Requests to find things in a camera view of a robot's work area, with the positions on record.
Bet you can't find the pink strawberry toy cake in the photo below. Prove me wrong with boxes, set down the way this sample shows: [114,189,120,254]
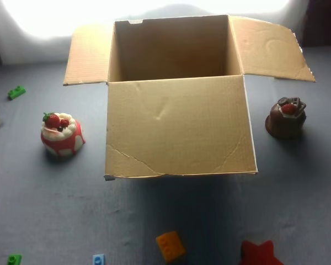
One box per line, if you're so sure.
[40,112,86,157]

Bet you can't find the red star toy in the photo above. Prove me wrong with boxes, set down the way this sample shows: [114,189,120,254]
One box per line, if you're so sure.
[239,240,285,265]

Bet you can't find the green toy building block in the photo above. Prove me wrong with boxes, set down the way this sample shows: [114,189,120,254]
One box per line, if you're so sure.
[6,253,23,265]
[7,84,26,101]

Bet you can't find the chocolate toy cake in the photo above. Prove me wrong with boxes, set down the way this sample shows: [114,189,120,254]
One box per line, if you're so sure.
[265,96,308,140]

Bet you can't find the grey table cloth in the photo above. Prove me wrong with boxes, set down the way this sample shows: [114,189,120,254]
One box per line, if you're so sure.
[0,45,331,265]

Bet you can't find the brown cardboard box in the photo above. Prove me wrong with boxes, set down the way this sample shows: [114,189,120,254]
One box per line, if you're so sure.
[62,14,317,182]

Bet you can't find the orange toy building block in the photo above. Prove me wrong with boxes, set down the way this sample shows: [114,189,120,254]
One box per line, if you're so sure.
[156,231,187,264]

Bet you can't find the white backdrop sheet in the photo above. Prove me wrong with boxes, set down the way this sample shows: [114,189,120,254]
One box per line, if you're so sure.
[0,0,307,66]

